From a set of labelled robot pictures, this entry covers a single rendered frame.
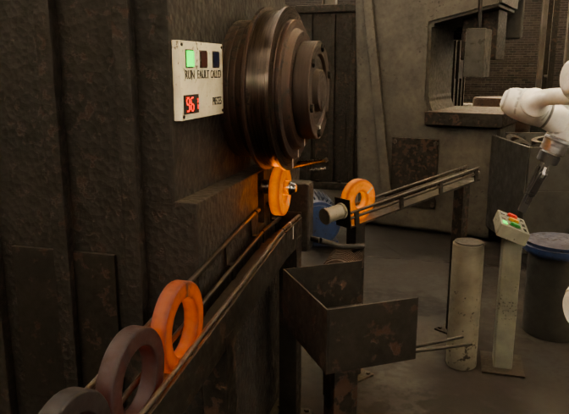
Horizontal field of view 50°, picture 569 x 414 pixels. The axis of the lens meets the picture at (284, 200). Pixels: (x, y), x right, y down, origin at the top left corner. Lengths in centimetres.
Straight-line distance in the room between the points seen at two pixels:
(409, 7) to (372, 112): 77
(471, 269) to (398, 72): 230
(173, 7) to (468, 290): 158
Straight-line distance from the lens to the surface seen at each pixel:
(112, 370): 104
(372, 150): 458
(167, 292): 119
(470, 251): 244
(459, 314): 252
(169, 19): 143
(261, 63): 162
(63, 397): 95
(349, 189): 221
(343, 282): 150
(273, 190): 179
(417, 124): 445
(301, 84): 167
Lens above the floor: 118
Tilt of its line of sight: 12 degrees down
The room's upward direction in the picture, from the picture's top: straight up
